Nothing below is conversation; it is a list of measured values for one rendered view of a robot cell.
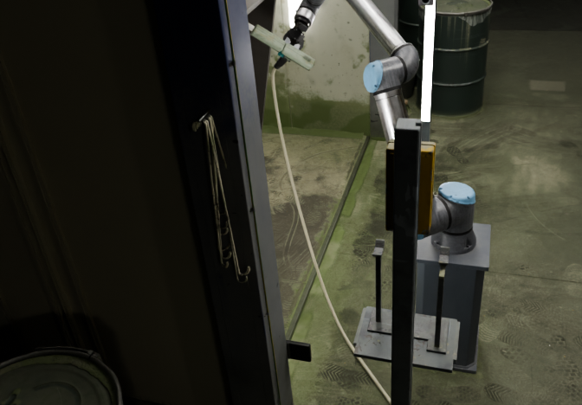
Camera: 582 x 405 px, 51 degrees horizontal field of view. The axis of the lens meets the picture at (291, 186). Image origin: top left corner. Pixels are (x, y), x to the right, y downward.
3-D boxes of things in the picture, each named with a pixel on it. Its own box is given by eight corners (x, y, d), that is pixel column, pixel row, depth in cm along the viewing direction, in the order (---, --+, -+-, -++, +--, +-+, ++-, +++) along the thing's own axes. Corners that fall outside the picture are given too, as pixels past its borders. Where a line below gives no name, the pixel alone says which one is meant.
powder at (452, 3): (416, -2, 507) (416, -4, 507) (481, -6, 503) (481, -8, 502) (425, 17, 462) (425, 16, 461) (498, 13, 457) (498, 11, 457)
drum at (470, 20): (410, 93, 554) (413, -5, 507) (475, 89, 550) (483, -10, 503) (420, 121, 505) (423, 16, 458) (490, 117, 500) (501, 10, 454)
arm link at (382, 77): (452, 232, 245) (405, 51, 238) (417, 246, 240) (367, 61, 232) (431, 229, 260) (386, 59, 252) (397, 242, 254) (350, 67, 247)
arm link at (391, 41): (435, 61, 242) (354, -35, 276) (409, 68, 238) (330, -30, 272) (427, 83, 251) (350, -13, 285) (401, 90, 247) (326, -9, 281)
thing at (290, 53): (300, 75, 291) (318, 58, 270) (296, 83, 289) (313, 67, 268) (210, 21, 280) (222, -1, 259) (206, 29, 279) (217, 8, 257)
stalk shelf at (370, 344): (353, 356, 196) (353, 353, 195) (366, 309, 214) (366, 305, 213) (452, 373, 187) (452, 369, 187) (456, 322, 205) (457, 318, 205)
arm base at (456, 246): (476, 230, 269) (478, 212, 264) (475, 257, 254) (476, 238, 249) (433, 226, 275) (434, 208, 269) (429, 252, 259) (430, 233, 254)
